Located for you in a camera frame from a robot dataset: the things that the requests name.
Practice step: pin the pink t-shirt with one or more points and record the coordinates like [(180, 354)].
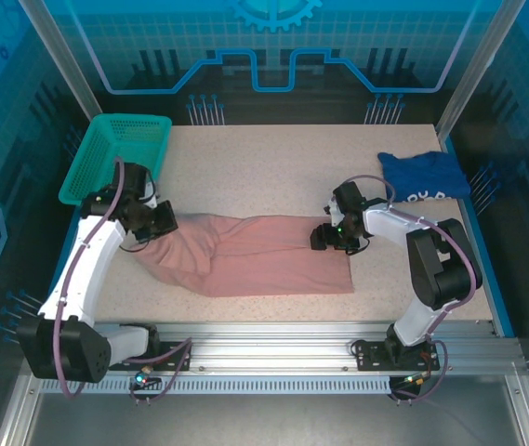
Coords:
[(268, 260)]

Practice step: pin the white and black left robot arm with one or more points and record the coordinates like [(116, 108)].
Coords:
[(99, 265)]

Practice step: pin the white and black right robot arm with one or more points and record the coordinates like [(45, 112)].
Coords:
[(440, 269)]

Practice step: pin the blue t-shirt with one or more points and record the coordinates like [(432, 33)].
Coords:
[(422, 174)]

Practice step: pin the green plastic mesh basket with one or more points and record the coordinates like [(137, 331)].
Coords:
[(101, 153)]

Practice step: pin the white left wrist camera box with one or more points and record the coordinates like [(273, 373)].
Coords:
[(151, 195)]

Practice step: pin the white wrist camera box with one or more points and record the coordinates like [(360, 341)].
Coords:
[(151, 195), (331, 213)]

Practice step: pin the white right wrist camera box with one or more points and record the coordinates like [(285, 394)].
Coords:
[(331, 213)]

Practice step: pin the aluminium frame post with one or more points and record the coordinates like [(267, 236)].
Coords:
[(63, 65), (480, 65)]

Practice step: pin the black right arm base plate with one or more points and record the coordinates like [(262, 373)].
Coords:
[(371, 360)]

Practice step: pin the aluminium mounting rail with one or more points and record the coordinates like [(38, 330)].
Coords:
[(273, 353)]

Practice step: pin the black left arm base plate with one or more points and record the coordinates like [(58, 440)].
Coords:
[(173, 358)]

